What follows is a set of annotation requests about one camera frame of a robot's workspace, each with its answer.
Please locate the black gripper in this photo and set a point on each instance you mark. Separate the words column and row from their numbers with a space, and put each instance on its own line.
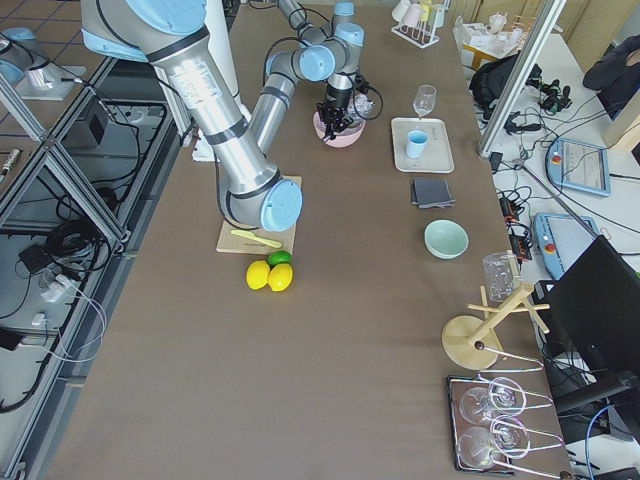
column 338, row 96

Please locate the metal ice scoop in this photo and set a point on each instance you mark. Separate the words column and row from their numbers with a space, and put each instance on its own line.
column 360, row 107

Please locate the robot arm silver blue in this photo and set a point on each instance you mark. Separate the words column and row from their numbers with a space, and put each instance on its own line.
column 173, row 37
column 298, row 19

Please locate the pink bowl with ice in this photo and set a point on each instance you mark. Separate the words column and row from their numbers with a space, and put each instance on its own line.
column 341, row 139

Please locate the blue plastic cup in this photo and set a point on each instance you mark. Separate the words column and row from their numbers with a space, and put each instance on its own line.
column 416, row 143

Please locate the white cup rack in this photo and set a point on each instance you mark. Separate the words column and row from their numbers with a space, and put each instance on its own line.
column 418, row 21

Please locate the wooden cup tree stand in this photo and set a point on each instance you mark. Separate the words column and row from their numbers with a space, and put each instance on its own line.
column 472, row 342

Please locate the clear wine glass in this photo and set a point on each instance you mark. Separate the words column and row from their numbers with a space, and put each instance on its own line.
column 424, row 100

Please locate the cream serving tray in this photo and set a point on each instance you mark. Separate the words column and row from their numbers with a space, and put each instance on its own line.
column 437, row 156

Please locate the grey folded cloth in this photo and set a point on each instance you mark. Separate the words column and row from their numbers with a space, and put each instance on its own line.
column 428, row 193

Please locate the yellow plastic knife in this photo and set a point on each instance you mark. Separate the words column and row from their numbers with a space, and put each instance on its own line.
column 246, row 234

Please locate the green lime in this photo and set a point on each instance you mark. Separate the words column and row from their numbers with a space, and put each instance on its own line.
column 279, row 257

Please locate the black bag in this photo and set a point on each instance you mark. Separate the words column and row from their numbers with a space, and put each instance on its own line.
column 489, row 81

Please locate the wooden cutting board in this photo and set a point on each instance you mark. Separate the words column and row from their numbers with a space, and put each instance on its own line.
column 240, row 242

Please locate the green ceramic bowl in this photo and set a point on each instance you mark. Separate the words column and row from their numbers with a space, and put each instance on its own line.
column 445, row 239

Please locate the right yellow lemon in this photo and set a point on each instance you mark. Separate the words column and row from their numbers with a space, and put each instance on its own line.
column 280, row 277

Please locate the yellow lemon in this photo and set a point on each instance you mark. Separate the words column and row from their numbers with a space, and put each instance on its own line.
column 280, row 277
column 257, row 273

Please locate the left yellow lemon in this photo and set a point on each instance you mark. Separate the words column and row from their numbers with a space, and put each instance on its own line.
column 257, row 273

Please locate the clear glass mug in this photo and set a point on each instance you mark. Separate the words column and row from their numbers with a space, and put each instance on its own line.
column 502, row 275

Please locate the lower blue teach pendant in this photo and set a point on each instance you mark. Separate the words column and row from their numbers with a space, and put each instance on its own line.
column 561, row 240

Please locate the blue teach pendant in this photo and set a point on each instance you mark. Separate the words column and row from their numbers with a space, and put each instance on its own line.
column 579, row 166
column 561, row 240

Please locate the upper blue teach pendant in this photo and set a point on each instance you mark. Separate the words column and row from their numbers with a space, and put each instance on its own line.
column 579, row 166

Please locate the black monitor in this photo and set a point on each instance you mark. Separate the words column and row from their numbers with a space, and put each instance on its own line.
column 594, row 312

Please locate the upper inverted wine glass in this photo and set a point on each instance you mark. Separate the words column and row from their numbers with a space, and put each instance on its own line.
column 490, row 399

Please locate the inverted wine glass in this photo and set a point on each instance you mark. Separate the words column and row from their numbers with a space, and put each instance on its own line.
column 502, row 443
column 490, row 399

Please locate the metal glass rack tray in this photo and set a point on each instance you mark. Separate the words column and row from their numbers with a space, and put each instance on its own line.
column 456, row 386

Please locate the lower inverted wine glass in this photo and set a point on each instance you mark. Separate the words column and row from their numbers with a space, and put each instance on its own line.
column 502, row 443

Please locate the aluminium frame post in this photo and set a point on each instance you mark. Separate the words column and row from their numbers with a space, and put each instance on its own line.
column 536, row 40

